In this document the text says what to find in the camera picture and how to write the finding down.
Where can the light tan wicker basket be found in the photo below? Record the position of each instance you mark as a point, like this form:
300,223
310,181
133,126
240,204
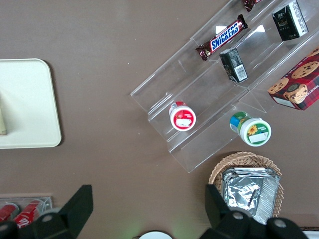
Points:
249,159

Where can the red lid yogurt cup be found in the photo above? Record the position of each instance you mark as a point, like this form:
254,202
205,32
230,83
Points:
183,119

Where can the clear acrylic stepped display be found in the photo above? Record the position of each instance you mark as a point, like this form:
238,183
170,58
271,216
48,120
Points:
207,94

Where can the white snack bin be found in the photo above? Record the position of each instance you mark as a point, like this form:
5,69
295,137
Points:
314,235

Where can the cream plastic tray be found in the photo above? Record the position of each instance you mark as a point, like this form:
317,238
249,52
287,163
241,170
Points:
30,104

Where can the small black carton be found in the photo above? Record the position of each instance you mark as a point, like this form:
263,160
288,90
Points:
234,66
289,22

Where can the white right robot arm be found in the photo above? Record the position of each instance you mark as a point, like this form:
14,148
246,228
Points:
155,236

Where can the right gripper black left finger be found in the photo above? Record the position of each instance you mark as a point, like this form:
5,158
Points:
74,211

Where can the green lid yogurt cup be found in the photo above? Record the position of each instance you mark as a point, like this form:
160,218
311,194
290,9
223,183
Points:
254,130

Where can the silver foil pack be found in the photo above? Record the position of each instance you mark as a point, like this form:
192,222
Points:
249,191

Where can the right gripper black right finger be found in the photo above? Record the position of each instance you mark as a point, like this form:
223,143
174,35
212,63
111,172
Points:
219,216

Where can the Snickers bar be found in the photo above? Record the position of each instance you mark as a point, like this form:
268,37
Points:
221,37
250,4

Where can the red plaid cookie box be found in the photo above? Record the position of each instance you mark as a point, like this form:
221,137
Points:
299,84

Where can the red cola bottle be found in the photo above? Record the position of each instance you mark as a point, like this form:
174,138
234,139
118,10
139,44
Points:
28,211
7,211

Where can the clear acrylic bottle rack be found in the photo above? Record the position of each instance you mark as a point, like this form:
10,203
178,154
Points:
46,200

